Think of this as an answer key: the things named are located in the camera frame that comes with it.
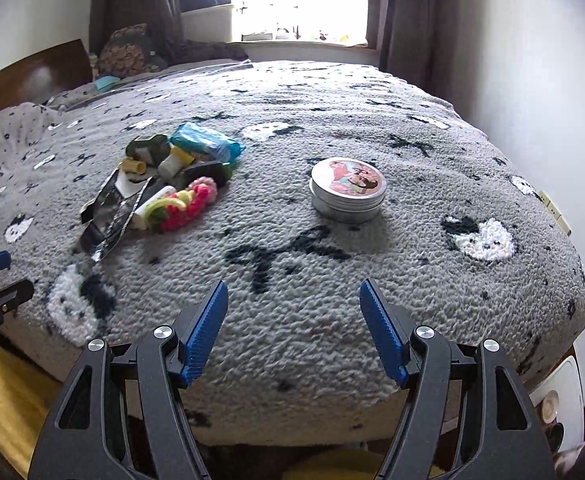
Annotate white tube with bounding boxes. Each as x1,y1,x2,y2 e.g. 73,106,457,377
132,186,178,231

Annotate dark green oval item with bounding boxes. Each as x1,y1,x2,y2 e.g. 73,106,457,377
180,160,233,188

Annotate grey printed fleece blanket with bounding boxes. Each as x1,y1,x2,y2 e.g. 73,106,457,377
0,60,585,448

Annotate blue snack wrapper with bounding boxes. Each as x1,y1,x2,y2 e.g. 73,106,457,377
169,122,246,165

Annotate yellow green hair tie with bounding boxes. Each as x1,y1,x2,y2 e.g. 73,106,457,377
147,195,190,226

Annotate white storage box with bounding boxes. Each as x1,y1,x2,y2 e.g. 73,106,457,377
180,2,236,43

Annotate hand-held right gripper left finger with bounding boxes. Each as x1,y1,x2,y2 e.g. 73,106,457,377
27,280,230,480

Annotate pink yellow fluffy toy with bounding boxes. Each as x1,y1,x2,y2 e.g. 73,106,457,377
160,177,218,233

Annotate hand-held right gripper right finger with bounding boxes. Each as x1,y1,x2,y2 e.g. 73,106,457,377
359,279,558,480

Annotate small white bottle yellow cap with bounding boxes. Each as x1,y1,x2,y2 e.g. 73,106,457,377
158,147,196,178

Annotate grey star print quilt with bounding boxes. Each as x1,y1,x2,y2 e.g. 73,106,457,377
0,80,103,221

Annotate white appliance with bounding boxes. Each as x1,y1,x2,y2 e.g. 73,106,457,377
529,345,585,461

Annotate patterned brown pillow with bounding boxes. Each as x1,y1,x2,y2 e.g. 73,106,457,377
95,22,168,78

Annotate round metal tin pink lid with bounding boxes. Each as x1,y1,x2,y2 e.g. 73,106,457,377
309,157,388,222

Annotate black foil wrapper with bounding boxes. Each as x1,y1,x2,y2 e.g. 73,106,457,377
80,167,153,263

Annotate wooden headboard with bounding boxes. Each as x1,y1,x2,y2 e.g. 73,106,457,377
0,39,93,133

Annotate dark green packet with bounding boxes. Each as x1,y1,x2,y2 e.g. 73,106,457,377
125,132,173,163

